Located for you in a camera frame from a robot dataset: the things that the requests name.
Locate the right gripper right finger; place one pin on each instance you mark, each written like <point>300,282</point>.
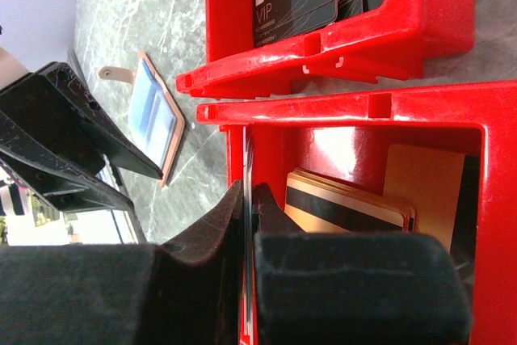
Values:
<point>366,288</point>

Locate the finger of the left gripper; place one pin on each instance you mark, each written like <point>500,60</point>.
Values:
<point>59,164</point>
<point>75,107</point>

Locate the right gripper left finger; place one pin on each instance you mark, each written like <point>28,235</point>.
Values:
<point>185,291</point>

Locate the red bin with gold cards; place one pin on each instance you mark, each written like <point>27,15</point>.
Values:
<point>347,136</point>

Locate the red bin with black cards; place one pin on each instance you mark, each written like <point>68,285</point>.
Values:
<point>391,41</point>

